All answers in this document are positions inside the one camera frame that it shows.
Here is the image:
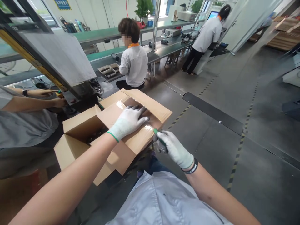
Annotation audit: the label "person's right hand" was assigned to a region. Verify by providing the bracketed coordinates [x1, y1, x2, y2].
[153, 130, 195, 170]

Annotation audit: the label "person's left hand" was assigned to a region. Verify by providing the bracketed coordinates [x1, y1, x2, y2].
[107, 105, 150, 143]

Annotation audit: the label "green utility knife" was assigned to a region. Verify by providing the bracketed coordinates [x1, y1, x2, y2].
[153, 128, 168, 153]

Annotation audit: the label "brown cardboard box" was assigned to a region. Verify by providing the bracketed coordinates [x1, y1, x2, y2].
[54, 88, 173, 187]

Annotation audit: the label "person's legs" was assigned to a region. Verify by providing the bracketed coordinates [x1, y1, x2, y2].
[137, 151, 175, 179]

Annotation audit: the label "black floor plate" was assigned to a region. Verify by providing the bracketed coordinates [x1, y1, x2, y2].
[181, 92, 246, 135]

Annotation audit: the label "person's body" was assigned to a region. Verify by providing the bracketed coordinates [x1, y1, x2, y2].
[106, 170, 238, 225]

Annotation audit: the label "grey stool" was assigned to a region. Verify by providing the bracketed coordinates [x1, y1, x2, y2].
[164, 54, 181, 69]

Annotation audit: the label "green conveyor workbench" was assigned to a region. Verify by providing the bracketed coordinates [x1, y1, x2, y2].
[0, 17, 208, 88]

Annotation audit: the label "potted green plant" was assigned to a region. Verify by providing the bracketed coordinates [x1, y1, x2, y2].
[134, 0, 156, 29]
[189, 0, 205, 14]

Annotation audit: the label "silver cylindrical device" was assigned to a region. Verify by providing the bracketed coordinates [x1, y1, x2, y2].
[30, 77, 51, 89]

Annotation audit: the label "grey press machine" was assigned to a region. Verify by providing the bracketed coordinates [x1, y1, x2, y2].
[0, 0, 104, 115]

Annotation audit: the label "row of bottles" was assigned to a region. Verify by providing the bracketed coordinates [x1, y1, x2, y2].
[58, 16, 91, 33]

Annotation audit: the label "stack of cardboard sheets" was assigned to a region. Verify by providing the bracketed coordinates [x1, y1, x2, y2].
[264, 14, 300, 53]

